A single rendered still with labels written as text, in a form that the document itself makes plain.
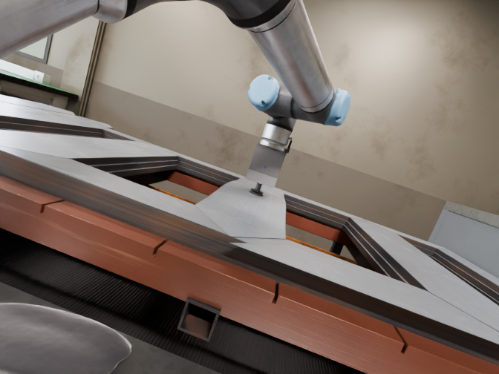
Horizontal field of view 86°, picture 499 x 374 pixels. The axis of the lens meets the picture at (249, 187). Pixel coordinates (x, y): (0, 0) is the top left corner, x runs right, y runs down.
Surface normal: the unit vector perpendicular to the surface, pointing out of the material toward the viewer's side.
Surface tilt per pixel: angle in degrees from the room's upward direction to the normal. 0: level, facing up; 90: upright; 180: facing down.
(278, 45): 151
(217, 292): 90
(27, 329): 9
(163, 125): 90
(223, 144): 90
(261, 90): 90
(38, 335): 2
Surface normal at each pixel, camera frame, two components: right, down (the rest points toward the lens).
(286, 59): 0.04, 0.98
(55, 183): -0.12, 0.12
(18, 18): 0.83, 0.55
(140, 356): 0.32, -0.93
